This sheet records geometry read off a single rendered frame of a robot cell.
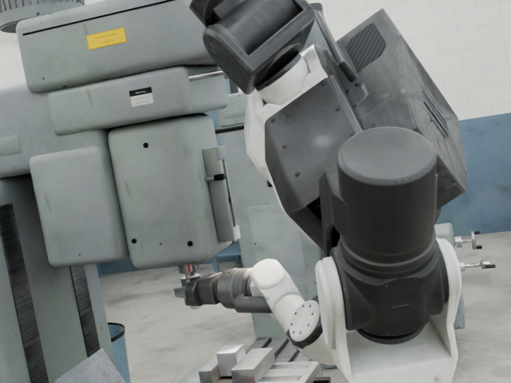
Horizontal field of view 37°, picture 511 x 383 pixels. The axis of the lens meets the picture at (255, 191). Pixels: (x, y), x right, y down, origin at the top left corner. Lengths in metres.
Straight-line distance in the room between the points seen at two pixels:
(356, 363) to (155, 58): 0.79
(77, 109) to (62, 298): 0.52
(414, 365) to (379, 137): 0.32
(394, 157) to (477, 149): 7.21
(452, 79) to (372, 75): 6.92
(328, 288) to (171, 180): 0.71
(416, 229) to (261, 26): 0.43
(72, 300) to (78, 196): 0.39
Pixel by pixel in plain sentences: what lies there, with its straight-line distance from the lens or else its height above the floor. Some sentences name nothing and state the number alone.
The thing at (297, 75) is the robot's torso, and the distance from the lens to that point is 1.18.
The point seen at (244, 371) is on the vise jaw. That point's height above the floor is 1.01.
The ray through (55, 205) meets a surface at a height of 1.48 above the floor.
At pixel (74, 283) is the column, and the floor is 1.26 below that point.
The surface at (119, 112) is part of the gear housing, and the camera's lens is 1.62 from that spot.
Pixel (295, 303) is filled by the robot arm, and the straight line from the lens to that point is 1.47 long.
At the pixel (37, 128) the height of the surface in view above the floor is 1.66.
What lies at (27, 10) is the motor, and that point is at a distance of 1.76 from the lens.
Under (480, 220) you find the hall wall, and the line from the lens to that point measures 8.18.
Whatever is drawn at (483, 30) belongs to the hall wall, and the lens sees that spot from 8.06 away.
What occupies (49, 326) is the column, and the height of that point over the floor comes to 1.19.
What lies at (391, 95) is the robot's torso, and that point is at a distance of 1.09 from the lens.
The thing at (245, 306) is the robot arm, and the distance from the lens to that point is 1.58.
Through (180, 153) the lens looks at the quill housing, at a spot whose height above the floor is 1.55.
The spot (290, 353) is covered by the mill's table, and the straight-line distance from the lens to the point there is 2.26.
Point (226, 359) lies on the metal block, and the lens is 1.91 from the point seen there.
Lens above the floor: 1.60
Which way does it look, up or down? 6 degrees down
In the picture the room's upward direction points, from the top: 10 degrees counter-clockwise
